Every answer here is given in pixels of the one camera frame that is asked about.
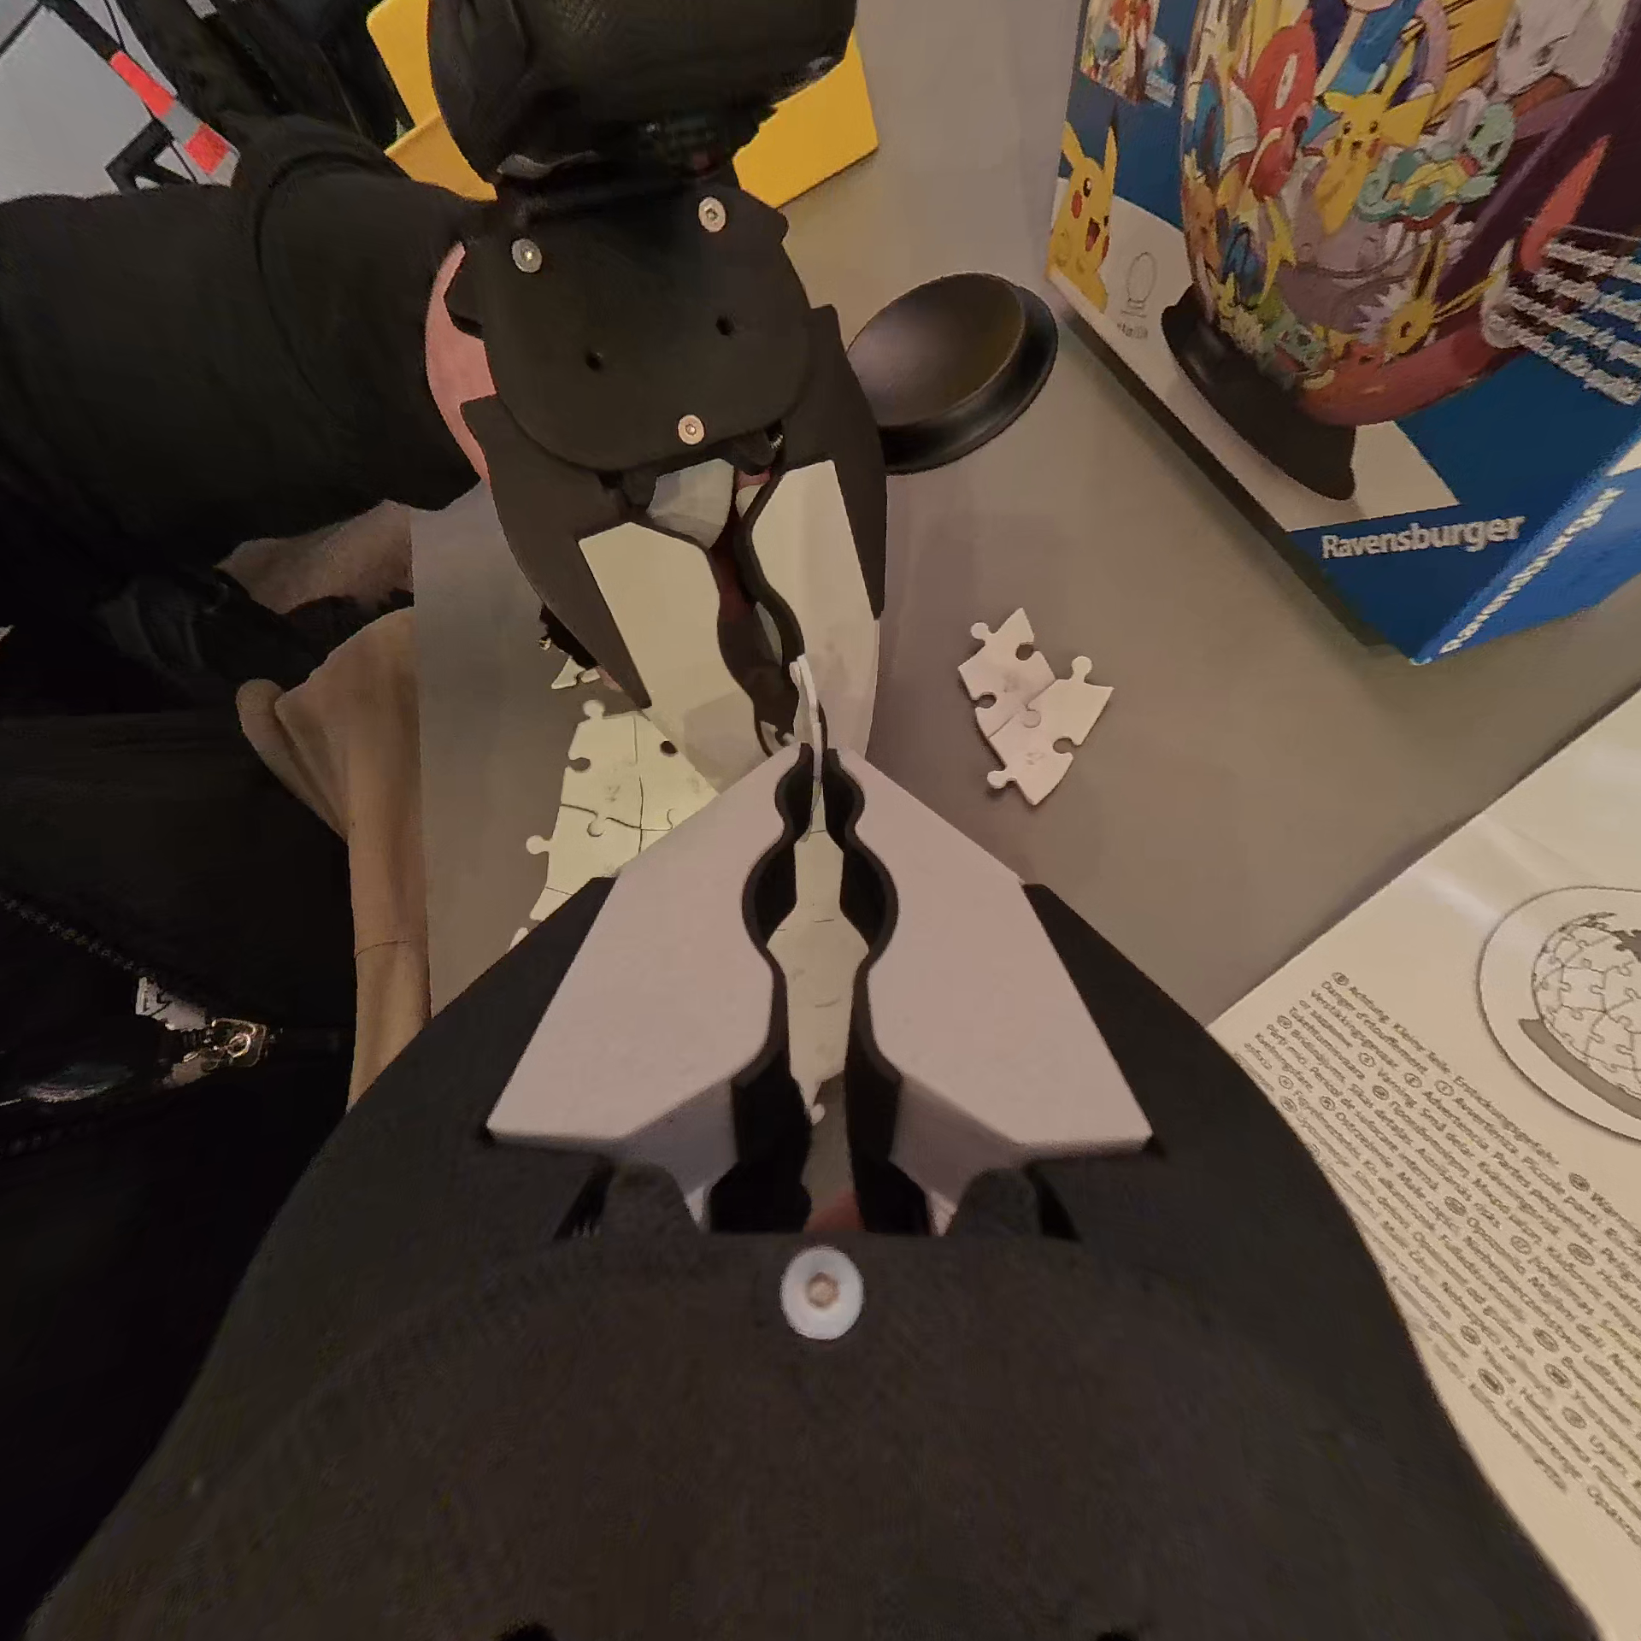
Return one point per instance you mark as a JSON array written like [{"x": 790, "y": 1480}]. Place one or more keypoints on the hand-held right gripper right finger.
[{"x": 1001, "y": 1013}]

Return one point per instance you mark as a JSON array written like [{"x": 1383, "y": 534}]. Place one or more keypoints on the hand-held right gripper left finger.
[{"x": 627, "y": 1013}]

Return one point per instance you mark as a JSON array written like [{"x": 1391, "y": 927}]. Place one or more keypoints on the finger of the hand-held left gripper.
[
  {"x": 661, "y": 616},
  {"x": 833, "y": 577}
]

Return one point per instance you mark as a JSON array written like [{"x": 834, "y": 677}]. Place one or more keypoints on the partly built white puzzle ball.
[{"x": 616, "y": 796}]

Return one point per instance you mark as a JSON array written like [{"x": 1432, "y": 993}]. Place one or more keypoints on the person's left forearm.
[{"x": 192, "y": 333}]

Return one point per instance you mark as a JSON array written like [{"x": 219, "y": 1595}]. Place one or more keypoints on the two-piece joined puzzle segment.
[{"x": 1032, "y": 706}]

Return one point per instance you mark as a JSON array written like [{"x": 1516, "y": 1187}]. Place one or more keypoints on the colourful printed puzzle box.
[{"x": 1346, "y": 257}]

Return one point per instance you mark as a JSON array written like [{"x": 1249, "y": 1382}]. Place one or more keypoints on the person's left hand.
[{"x": 442, "y": 372}]

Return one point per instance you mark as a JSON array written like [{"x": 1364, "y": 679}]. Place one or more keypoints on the yellow box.
[{"x": 807, "y": 142}]

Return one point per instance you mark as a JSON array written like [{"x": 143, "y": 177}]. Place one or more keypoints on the black round cup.
[{"x": 948, "y": 361}]

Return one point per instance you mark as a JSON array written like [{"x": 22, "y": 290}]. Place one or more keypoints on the beige trousers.
[{"x": 371, "y": 796}]

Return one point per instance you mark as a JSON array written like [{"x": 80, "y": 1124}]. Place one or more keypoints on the metal badge clip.
[{"x": 211, "y": 1033}]

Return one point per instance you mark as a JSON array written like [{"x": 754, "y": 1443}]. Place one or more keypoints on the red striped object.
[{"x": 166, "y": 116}]

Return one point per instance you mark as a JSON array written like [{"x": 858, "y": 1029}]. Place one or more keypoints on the white printed instruction leaflet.
[{"x": 1473, "y": 1218}]

